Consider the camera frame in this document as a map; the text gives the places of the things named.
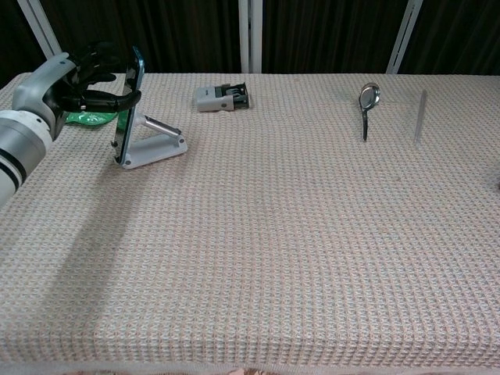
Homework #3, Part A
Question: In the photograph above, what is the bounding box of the black smartphone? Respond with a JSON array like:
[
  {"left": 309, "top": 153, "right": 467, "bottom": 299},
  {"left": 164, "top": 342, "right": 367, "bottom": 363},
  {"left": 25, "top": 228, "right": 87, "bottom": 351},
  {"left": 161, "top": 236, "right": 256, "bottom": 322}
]
[{"left": 112, "top": 45, "right": 146, "bottom": 165}]

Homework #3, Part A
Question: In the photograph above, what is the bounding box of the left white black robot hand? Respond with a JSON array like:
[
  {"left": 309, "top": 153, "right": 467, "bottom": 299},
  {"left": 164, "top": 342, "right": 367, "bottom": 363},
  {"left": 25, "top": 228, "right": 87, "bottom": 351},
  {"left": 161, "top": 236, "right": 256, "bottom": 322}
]
[{"left": 11, "top": 41, "right": 141, "bottom": 140}]

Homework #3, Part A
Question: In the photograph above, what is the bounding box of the beige waffle tablecloth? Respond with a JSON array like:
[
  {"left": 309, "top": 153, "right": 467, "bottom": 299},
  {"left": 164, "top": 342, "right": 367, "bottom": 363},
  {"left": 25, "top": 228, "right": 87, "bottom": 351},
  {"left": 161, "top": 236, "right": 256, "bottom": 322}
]
[{"left": 0, "top": 72, "right": 500, "bottom": 370}]

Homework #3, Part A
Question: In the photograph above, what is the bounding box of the green foil packet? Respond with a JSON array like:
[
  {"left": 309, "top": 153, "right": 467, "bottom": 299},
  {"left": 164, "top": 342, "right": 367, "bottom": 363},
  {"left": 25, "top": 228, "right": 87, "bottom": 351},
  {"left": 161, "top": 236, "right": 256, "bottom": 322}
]
[{"left": 64, "top": 111, "right": 119, "bottom": 127}]

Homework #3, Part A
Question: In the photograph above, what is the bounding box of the metal spoon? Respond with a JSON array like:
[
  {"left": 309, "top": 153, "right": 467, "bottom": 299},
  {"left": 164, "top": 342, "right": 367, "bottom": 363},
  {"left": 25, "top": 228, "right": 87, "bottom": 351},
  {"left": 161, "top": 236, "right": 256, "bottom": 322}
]
[{"left": 359, "top": 82, "right": 381, "bottom": 141}]

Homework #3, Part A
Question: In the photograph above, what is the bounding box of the gray screwdriver bit box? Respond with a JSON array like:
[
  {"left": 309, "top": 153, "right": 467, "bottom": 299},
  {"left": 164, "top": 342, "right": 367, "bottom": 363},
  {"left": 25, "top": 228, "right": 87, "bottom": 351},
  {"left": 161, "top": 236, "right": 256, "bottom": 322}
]
[{"left": 195, "top": 81, "right": 251, "bottom": 113}]

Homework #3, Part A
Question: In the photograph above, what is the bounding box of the white phone stand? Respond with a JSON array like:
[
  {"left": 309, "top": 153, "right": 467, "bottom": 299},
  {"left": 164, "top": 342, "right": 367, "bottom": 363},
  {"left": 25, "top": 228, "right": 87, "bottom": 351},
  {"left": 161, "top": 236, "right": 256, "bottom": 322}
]
[{"left": 123, "top": 114, "right": 189, "bottom": 170}]

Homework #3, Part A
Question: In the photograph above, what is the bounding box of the white frame post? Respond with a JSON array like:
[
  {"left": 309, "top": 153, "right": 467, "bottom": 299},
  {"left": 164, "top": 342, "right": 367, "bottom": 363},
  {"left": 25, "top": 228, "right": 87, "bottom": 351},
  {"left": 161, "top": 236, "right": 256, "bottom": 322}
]
[
  {"left": 17, "top": 0, "right": 64, "bottom": 58},
  {"left": 386, "top": 0, "right": 425, "bottom": 75},
  {"left": 237, "top": 0, "right": 263, "bottom": 74}
]

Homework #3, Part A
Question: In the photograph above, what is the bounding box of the black pleated curtain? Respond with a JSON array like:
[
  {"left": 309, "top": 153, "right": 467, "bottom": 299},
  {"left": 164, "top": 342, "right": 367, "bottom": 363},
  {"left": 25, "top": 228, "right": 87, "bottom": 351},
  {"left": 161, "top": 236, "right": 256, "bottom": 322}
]
[{"left": 0, "top": 0, "right": 500, "bottom": 89}]

